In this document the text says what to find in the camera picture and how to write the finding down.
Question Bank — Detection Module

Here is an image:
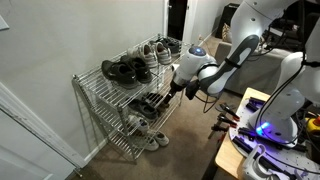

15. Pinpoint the yellow emergency stop box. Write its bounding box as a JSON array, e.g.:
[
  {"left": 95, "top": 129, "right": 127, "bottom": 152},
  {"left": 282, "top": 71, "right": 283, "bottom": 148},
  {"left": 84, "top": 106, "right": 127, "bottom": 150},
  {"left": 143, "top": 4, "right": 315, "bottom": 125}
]
[{"left": 306, "top": 114, "right": 320, "bottom": 134}]

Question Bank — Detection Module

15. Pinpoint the black clamp orange trigger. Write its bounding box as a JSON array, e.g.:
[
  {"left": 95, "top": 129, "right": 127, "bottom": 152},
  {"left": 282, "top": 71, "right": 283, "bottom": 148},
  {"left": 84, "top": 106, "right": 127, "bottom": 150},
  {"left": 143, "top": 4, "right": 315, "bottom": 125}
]
[
  {"left": 219, "top": 103, "right": 241, "bottom": 122},
  {"left": 217, "top": 113, "right": 238, "bottom": 130}
]

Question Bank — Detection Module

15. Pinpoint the chrome wire shelf rack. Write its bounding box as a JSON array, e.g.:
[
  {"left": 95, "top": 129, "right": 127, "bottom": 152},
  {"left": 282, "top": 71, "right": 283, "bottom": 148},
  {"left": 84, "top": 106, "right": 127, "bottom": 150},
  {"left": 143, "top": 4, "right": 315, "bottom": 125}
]
[{"left": 71, "top": 33, "right": 195, "bottom": 165}]

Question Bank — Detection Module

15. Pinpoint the white light switch plate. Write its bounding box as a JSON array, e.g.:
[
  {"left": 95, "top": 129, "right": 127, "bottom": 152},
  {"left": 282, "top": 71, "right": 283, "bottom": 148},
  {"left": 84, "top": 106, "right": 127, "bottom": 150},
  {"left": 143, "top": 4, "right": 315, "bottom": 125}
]
[{"left": 0, "top": 14, "right": 10, "bottom": 33}]

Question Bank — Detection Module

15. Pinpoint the round grey mounting plate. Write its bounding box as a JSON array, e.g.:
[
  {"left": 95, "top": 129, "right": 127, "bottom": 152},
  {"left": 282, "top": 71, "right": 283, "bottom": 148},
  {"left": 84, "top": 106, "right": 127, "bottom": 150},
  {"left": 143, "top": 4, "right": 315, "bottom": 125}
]
[{"left": 229, "top": 96, "right": 320, "bottom": 180}]

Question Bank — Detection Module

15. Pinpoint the grey sofa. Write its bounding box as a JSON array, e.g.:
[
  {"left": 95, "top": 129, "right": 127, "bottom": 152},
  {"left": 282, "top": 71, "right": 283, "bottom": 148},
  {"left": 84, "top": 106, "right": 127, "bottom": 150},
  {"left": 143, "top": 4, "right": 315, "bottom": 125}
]
[{"left": 214, "top": 41, "right": 301, "bottom": 98}]

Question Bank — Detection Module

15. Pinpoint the black white-striped slide sandal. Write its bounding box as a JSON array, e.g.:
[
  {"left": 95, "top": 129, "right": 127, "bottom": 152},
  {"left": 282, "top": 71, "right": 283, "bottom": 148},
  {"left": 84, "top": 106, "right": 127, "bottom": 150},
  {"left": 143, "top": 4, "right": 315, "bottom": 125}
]
[{"left": 142, "top": 92, "right": 166, "bottom": 106}]

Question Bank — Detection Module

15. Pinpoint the black clamp metal bar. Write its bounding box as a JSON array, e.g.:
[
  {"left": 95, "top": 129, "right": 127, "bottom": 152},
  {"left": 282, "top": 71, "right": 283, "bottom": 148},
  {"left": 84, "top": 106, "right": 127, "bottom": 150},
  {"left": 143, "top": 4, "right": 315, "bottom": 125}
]
[{"left": 208, "top": 123, "right": 232, "bottom": 140}]

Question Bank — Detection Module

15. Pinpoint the white door frame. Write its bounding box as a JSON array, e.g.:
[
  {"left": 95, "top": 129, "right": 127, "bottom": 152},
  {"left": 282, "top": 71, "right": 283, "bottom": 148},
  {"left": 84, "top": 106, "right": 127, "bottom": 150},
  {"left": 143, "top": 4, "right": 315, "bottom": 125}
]
[{"left": 162, "top": 0, "right": 198, "bottom": 43}]

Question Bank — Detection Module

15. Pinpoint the white baseboard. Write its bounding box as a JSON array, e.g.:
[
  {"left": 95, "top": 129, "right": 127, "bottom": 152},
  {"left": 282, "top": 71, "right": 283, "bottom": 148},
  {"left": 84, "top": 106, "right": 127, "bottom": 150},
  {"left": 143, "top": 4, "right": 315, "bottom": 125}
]
[{"left": 83, "top": 138, "right": 109, "bottom": 163}]

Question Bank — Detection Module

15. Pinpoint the woven patterned cushion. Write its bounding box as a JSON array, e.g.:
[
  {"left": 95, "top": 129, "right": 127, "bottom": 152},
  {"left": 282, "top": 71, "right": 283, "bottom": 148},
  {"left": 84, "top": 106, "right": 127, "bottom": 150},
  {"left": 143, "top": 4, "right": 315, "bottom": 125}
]
[{"left": 221, "top": 22, "right": 234, "bottom": 44}]

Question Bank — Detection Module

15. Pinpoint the black cabinet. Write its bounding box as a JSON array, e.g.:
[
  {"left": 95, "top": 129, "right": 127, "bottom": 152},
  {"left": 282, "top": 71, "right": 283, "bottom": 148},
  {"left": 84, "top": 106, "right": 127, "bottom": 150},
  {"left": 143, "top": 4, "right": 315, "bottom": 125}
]
[{"left": 215, "top": 3, "right": 241, "bottom": 39}]

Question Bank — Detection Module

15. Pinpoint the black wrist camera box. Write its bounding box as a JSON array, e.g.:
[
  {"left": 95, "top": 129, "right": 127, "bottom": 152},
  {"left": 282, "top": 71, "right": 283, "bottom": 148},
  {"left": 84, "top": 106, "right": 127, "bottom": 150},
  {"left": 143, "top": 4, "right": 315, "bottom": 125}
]
[{"left": 184, "top": 79, "right": 202, "bottom": 101}]

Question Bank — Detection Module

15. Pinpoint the dark grey sneaker white sole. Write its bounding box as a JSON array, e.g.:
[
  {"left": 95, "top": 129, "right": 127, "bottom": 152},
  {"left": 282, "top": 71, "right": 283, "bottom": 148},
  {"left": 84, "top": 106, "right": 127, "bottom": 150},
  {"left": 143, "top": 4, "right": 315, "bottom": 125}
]
[{"left": 128, "top": 98, "right": 159, "bottom": 122}]

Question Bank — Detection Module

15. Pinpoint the black sneaker grey sole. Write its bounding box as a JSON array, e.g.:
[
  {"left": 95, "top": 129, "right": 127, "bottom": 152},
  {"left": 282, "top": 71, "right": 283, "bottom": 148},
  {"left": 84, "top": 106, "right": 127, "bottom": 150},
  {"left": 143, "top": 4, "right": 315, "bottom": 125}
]
[{"left": 155, "top": 37, "right": 183, "bottom": 57}]

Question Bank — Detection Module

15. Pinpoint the dark brown shoe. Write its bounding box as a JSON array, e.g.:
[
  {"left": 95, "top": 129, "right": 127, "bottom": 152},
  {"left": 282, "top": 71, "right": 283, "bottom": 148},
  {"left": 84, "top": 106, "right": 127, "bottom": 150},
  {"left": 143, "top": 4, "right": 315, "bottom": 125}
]
[{"left": 156, "top": 101, "right": 170, "bottom": 113}]

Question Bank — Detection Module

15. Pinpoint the white panel door with deadbolt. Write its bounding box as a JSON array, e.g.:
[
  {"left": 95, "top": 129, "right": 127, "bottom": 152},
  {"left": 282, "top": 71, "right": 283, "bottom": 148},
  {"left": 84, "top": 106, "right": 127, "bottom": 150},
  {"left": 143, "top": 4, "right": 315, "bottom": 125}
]
[{"left": 0, "top": 83, "right": 88, "bottom": 180}]

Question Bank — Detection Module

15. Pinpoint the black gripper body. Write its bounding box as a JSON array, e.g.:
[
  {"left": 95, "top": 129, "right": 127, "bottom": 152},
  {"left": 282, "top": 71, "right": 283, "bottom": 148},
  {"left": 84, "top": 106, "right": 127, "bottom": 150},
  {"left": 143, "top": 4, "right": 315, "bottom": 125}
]
[{"left": 168, "top": 79, "right": 187, "bottom": 98}]

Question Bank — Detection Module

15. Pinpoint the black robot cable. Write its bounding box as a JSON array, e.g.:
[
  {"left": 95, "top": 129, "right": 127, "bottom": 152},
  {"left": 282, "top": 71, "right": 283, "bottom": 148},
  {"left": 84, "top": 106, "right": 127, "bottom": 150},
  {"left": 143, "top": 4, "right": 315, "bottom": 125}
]
[{"left": 194, "top": 49, "right": 320, "bottom": 145}]

